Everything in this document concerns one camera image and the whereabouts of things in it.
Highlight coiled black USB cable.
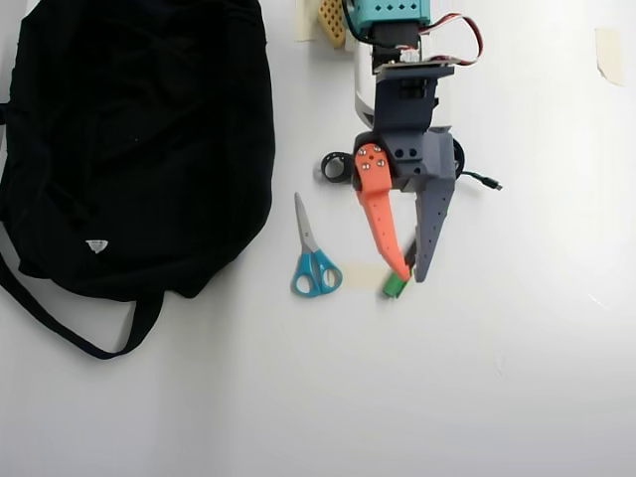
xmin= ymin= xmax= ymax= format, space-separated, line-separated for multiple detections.
xmin=449 ymin=141 xmax=504 ymax=193

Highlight blue handled scissors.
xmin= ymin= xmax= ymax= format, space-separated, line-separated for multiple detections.
xmin=290 ymin=191 xmax=345 ymax=299

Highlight bare camera circuit board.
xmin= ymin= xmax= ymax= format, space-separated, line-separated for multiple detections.
xmin=372 ymin=57 xmax=456 ymax=71

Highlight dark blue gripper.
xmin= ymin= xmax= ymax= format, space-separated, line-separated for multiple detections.
xmin=352 ymin=67 xmax=457 ymax=284

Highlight black fabric bag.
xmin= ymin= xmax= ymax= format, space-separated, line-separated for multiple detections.
xmin=0 ymin=0 xmax=277 ymax=361

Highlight red white servo cable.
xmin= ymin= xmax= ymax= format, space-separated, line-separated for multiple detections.
xmin=419 ymin=14 xmax=484 ymax=68

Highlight narrow beige tape piece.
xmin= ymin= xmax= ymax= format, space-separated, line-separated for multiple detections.
xmin=295 ymin=0 xmax=320 ymax=42

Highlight wide beige tape strip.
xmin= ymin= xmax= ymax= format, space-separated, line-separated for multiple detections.
xmin=342 ymin=262 xmax=390 ymax=291

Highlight green capped black marker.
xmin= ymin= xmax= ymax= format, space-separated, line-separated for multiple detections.
xmin=382 ymin=238 xmax=419 ymax=301

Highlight black plastic ring clip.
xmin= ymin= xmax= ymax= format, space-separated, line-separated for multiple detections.
xmin=320 ymin=151 xmax=356 ymax=186

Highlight torn beige tape piece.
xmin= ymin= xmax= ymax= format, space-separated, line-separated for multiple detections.
xmin=594 ymin=27 xmax=625 ymax=86

